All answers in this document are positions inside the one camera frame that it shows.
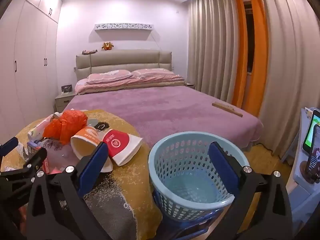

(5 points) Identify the beige curtain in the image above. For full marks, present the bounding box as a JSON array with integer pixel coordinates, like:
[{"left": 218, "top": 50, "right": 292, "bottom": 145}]
[
  {"left": 260, "top": 0, "right": 320, "bottom": 158},
  {"left": 187, "top": 0, "right": 242, "bottom": 105}
]

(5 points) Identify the bed with purple bedspread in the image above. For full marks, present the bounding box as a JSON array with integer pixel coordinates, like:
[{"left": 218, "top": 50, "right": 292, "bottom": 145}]
[{"left": 60, "top": 85, "right": 265, "bottom": 153}]

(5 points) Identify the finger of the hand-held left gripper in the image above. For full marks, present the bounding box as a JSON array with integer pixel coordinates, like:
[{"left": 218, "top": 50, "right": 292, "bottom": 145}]
[
  {"left": 0, "top": 146, "right": 48, "bottom": 205},
  {"left": 0, "top": 137, "right": 19, "bottom": 158}
]

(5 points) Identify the phone with green screen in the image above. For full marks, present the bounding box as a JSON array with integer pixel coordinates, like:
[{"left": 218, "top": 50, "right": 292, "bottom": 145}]
[{"left": 302, "top": 109, "right": 320, "bottom": 153}]

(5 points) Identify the orange curtain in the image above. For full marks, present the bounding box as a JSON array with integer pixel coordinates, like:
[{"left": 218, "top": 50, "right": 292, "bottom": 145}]
[
  {"left": 247, "top": 0, "right": 269, "bottom": 117},
  {"left": 230, "top": 0, "right": 248, "bottom": 108}
]

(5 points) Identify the wooden stick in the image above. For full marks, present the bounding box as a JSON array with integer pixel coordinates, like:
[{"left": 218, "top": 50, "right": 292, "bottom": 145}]
[{"left": 212, "top": 102, "right": 243, "bottom": 117}]

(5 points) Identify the folded pink quilt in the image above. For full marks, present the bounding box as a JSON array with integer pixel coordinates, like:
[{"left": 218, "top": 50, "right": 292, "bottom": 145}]
[{"left": 75, "top": 74, "right": 186, "bottom": 95}]

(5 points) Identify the dark window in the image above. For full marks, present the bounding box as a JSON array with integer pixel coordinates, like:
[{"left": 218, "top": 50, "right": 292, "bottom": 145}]
[{"left": 244, "top": 1, "right": 255, "bottom": 73}]

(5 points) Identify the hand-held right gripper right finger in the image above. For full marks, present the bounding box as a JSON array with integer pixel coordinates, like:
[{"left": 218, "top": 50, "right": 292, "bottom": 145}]
[{"left": 208, "top": 141, "right": 293, "bottom": 240}]

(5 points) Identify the yellow patterned mat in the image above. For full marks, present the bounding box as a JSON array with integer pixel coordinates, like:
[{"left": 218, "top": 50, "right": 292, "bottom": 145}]
[{"left": 0, "top": 109, "right": 163, "bottom": 240}]

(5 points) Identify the white plastic wrapper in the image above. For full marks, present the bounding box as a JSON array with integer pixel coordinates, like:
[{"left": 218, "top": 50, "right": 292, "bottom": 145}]
[{"left": 27, "top": 112, "right": 63, "bottom": 141}]

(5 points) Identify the orange paper cup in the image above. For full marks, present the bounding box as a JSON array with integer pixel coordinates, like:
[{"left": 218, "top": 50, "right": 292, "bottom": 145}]
[{"left": 70, "top": 126, "right": 113, "bottom": 173}]

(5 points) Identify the white carved wall shelf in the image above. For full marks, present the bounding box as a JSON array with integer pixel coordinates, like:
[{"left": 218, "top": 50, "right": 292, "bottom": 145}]
[{"left": 94, "top": 23, "right": 154, "bottom": 33}]

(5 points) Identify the white wardrobe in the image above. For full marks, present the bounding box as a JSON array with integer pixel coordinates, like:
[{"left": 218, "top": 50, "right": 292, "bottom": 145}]
[{"left": 0, "top": 0, "right": 63, "bottom": 140}]

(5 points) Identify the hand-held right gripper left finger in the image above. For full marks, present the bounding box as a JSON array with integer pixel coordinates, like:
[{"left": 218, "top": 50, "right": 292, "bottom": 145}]
[{"left": 26, "top": 141, "right": 109, "bottom": 240}]

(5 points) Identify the light blue plastic basket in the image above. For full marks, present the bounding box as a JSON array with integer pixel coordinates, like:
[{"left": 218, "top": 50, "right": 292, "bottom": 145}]
[{"left": 148, "top": 131, "right": 250, "bottom": 222}]

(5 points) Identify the phone on wooden stand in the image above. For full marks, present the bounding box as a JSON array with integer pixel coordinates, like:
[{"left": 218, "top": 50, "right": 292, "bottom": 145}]
[{"left": 300, "top": 124, "right": 320, "bottom": 184}]

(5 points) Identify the beige padded headboard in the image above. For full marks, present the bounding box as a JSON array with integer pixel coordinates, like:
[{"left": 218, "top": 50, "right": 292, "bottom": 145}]
[{"left": 75, "top": 49, "right": 173, "bottom": 82}]

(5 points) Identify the orange plastic bag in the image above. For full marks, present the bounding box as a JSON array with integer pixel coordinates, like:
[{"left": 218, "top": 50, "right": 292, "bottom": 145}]
[{"left": 42, "top": 109, "right": 88, "bottom": 145}]

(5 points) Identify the white side desk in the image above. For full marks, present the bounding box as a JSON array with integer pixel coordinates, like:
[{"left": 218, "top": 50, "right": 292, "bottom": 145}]
[{"left": 282, "top": 107, "right": 320, "bottom": 228}]

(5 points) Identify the pink pillow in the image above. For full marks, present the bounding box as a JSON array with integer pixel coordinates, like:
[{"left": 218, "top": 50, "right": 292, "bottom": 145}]
[
  {"left": 87, "top": 70, "right": 133, "bottom": 84},
  {"left": 132, "top": 68, "right": 175, "bottom": 78}
]

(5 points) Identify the red and white paper cup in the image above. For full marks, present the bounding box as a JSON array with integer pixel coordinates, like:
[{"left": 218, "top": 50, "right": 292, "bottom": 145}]
[{"left": 102, "top": 129, "right": 143, "bottom": 167}]

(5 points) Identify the beige nightstand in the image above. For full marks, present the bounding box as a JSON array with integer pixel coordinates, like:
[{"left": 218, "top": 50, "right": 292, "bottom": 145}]
[{"left": 54, "top": 91, "right": 77, "bottom": 113}]

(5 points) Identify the red snack packet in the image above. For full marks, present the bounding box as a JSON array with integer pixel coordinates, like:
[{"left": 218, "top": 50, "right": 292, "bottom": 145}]
[{"left": 42, "top": 155, "right": 63, "bottom": 175}]

